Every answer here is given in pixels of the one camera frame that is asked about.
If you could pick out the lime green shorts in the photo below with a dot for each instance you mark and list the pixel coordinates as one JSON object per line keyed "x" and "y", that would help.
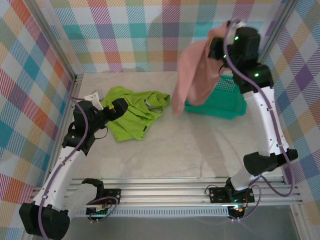
{"x": 132, "y": 117}

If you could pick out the pink shorts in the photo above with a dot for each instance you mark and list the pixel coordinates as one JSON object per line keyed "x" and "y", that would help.
{"x": 195, "y": 75}

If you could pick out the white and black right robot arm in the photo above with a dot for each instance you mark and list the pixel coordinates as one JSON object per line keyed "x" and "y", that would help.
{"x": 260, "y": 120}

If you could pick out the teal plastic basket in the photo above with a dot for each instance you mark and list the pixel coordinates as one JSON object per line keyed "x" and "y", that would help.
{"x": 220, "y": 105}

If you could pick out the aluminium corner post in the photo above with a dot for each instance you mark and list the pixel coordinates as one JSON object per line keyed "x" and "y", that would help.
{"x": 55, "y": 42}
{"x": 277, "y": 32}

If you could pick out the aluminium side rail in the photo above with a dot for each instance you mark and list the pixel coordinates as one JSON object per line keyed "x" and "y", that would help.
{"x": 76, "y": 86}
{"x": 284, "y": 178}

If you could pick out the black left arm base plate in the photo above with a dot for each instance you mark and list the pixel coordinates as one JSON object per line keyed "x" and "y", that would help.
{"x": 112, "y": 193}

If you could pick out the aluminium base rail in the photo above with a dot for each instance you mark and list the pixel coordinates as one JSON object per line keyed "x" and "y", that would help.
{"x": 162, "y": 192}

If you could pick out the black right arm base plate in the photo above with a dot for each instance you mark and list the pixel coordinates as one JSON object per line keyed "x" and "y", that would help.
{"x": 217, "y": 195}

